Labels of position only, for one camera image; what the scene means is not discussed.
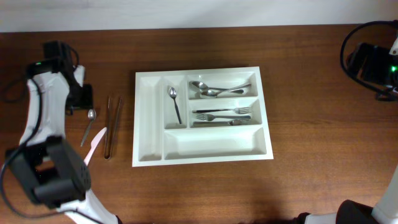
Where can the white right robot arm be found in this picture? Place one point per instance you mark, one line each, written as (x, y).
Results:
(342, 133)

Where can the white plastic knife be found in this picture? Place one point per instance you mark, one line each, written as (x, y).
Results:
(93, 145)

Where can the small steel teaspoon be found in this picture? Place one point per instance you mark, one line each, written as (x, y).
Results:
(91, 117)
(173, 94)

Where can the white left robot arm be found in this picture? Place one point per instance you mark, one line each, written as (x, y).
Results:
(47, 167)

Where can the steel fork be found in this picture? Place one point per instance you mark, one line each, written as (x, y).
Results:
(235, 122)

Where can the long steel tongs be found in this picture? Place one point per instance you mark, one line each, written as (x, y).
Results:
(112, 126)

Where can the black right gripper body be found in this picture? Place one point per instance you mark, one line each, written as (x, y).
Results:
(381, 68)

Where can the steel fork slanted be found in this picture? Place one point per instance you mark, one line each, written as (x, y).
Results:
(210, 117)

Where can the steel tablespoon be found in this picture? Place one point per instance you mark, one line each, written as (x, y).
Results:
(201, 87)
(215, 94)

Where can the white cutlery tray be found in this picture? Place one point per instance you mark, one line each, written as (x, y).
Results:
(160, 140)

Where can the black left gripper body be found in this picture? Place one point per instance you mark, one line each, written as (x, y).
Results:
(81, 97)

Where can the steel fork horizontal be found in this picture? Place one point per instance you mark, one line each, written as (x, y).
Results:
(243, 110)

